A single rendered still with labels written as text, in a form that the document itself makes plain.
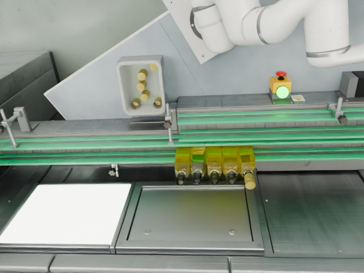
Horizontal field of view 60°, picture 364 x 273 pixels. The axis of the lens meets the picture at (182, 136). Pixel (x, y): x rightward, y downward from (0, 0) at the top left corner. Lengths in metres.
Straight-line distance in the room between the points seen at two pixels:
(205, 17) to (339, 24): 0.33
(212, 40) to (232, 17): 0.12
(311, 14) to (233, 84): 0.67
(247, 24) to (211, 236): 0.66
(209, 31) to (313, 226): 0.73
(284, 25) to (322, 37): 0.08
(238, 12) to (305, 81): 0.66
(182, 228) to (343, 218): 0.56
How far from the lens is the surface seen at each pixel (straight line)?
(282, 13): 0.71
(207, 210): 1.17
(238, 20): 0.79
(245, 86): 1.35
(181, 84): 1.34
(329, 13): 0.72
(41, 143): 1.43
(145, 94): 1.30
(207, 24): 0.88
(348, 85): 1.36
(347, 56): 0.73
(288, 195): 1.31
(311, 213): 1.25
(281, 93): 1.27
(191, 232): 1.09
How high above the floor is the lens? 2.00
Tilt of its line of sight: 60 degrees down
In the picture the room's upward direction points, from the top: 171 degrees counter-clockwise
